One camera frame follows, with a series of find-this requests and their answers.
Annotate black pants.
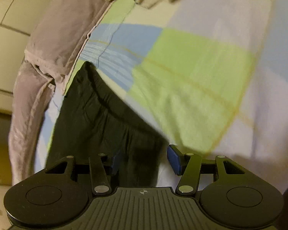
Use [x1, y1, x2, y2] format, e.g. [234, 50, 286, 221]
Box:
[46, 62, 166, 187]

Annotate mauve pillow far side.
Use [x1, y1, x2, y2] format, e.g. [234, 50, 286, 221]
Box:
[8, 61, 55, 185]

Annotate checkered blue green bedsheet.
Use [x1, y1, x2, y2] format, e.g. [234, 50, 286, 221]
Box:
[33, 0, 288, 192]

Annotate mauve pillow near camera side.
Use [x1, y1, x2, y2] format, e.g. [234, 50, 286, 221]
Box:
[25, 0, 109, 83]

